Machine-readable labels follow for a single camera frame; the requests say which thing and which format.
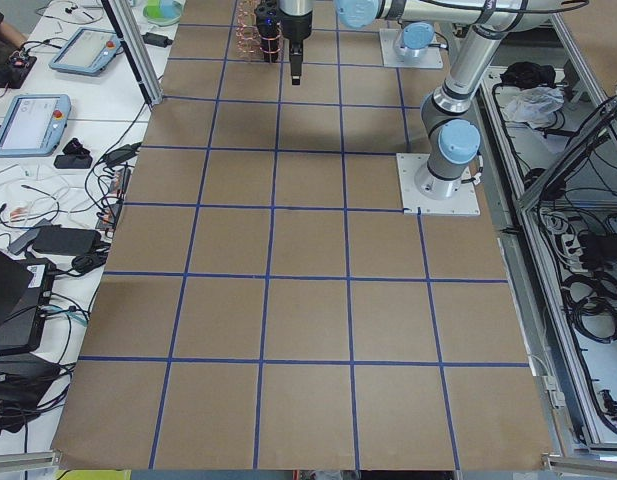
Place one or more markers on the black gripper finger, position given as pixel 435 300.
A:
pixel 296 65

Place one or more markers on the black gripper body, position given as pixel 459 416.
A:
pixel 297 29

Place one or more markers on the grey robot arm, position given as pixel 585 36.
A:
pixel 295 7
pixel 488 22

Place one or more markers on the dark wine bottle near slot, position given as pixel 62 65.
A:
pixel 270 47

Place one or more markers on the green bowl with blocks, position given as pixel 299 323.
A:
pixel 162 12

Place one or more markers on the black power adapter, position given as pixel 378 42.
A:
pixel 158 40

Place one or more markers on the teach pendant far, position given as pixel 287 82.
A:
pixel 88 52

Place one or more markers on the teach pendant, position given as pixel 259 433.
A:
pixel 88 52
pixel 33 125

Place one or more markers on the teach pendant near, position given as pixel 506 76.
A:
pixel 33 125

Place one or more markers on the black laptop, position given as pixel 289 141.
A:
pixel 25 289

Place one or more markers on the copper wire wine basket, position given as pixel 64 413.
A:
pixel 247 34

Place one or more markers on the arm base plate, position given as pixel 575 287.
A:
pixel 413 46
pixel 424 194

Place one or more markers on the aluminium frame post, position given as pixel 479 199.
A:
pixel 127 30

